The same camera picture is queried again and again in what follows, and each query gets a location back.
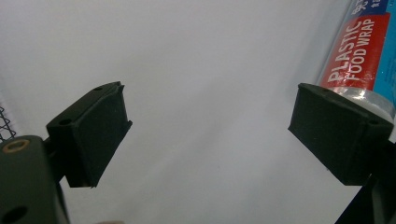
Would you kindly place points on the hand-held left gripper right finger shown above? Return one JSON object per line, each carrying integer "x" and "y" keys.
{"x": 336, "y": 137}

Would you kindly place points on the plastic food wrap roll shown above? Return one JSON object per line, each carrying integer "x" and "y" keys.
{"x": 361, "y": 53}

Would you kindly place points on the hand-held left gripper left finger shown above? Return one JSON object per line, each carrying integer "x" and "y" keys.
{"x": 93, "y": 133}

